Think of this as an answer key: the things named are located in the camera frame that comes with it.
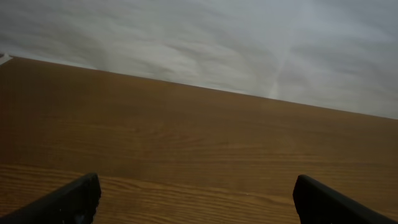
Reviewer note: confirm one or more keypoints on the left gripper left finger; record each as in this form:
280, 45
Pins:
68, 202

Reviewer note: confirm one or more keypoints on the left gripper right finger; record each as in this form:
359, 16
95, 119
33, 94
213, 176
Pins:
323, 205

